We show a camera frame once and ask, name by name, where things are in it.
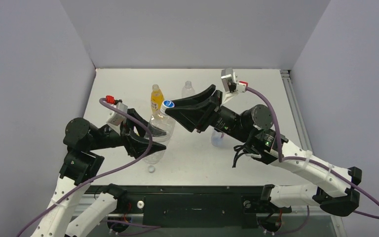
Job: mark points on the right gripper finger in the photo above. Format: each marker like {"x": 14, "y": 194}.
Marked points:
{"x": 195, "y": 99}
{"x": 187, "y": 116}

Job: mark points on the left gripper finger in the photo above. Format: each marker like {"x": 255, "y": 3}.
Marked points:
{"x": 142, "y": 145}
{"x": 155, "y": 131}

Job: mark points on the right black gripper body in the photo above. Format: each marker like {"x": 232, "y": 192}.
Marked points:
{"x": 211, "y": 110}

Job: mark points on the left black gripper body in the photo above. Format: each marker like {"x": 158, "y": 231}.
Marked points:
{"x": 126, "y": 129}

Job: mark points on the tall clear bottle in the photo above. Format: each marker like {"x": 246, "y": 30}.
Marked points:
{"x": 187, "y": 90}

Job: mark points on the blue white cap tall bottle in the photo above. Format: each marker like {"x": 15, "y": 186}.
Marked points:
{"x": 151, "y": 169}

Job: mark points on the yellow juice bottle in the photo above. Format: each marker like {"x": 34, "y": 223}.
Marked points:
{"x": 157, "y": 98}

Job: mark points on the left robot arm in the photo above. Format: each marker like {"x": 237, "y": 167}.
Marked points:
{"x": 80, "y": 168}

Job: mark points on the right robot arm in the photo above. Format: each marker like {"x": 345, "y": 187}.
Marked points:
{"x": 332, "y": 188}

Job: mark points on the small clear bottle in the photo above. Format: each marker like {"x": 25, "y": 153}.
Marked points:
{"x": 217, "y": 138}

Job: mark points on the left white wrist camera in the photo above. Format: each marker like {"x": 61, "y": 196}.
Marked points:
{"x": 115, "y": 119}

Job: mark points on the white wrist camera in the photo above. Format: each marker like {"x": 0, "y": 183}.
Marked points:
{"x": 115, "y": 119}
{"x": 231, "y": 84}

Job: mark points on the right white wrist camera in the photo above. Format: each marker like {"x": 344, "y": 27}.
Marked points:
{"x": 231, "y": 84}

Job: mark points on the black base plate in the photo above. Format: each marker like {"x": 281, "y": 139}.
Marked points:
{"x": 197, "y": 206}

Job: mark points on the aluminium frame rail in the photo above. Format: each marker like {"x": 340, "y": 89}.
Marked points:
{"x": 298, "y": 119}

